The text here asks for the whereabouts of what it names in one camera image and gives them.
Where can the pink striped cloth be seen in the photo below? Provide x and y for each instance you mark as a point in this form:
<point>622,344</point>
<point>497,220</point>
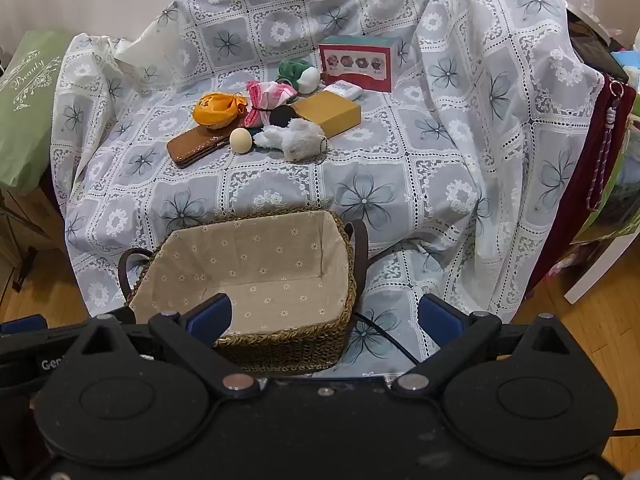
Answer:
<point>265,97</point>

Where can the green pillow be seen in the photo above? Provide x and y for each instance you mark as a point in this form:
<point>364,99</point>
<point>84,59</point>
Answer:
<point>25,110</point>

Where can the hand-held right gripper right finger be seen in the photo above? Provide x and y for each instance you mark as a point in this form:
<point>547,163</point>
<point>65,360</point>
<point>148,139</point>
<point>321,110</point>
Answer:
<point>440,317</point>

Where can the dark red cloth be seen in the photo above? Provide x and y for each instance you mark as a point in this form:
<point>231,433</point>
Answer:
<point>580,185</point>

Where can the wooden egg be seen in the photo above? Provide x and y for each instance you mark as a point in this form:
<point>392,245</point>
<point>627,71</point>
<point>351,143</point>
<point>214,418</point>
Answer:
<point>240,140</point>

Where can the orange plush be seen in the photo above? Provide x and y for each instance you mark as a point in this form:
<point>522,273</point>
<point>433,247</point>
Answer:
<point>215,107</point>

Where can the white furniture panel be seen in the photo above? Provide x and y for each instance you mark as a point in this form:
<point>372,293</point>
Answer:
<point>600,270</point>

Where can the yellow flat box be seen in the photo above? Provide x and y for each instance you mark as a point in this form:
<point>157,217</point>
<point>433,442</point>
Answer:
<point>325,115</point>

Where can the floral lace cloth cover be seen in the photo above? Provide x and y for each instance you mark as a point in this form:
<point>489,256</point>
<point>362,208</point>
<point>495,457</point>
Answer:
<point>400,160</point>

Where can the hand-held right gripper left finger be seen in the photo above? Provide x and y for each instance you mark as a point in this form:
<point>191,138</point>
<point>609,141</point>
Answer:
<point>212,317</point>

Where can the white fluffy plush toy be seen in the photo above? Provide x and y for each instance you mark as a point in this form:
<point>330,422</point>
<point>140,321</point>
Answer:
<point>295,137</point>

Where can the black flat board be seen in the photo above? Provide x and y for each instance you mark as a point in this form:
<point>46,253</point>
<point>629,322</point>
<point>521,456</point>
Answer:
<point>595,50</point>

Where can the woven basket with fabric lining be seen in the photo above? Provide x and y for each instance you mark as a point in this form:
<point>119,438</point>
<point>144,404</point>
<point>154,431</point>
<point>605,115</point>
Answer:
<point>260,260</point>

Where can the red and teal box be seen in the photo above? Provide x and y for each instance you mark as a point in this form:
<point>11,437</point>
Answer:
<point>350,67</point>

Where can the brown leather case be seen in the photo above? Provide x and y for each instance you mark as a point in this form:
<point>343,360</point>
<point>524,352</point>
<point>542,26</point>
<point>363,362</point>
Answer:
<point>192,147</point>

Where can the white wrapped packet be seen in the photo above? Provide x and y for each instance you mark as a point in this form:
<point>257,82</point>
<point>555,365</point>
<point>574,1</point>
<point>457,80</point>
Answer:
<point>342,91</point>

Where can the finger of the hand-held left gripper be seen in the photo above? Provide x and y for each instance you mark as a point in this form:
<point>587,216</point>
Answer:
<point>22,323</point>

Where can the green and white plush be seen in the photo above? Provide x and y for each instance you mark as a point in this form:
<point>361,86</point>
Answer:
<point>290,70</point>

